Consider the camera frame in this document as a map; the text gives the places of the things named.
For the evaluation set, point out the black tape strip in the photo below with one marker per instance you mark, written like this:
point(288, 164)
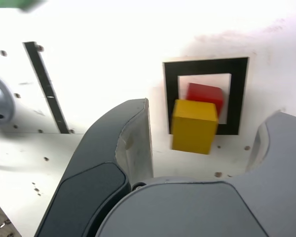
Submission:
point(45, 84)

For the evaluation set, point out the black tape square outline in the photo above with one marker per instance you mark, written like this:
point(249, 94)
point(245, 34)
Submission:
point(202, 66)

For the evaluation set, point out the red cube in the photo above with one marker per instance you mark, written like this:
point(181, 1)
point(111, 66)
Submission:
point(207, 95)

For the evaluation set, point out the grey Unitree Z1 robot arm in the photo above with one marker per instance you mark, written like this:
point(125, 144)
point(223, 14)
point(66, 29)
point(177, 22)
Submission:
point(0, 103)

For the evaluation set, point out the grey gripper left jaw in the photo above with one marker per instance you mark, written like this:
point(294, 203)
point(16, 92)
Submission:
point(96, 158)

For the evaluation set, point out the yellow cube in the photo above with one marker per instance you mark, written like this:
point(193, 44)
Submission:
point(192, 128)

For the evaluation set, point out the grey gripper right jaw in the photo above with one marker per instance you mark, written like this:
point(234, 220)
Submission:
point(187, 212)

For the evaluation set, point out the green cube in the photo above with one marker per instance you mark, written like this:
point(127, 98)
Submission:
point(30, 4)

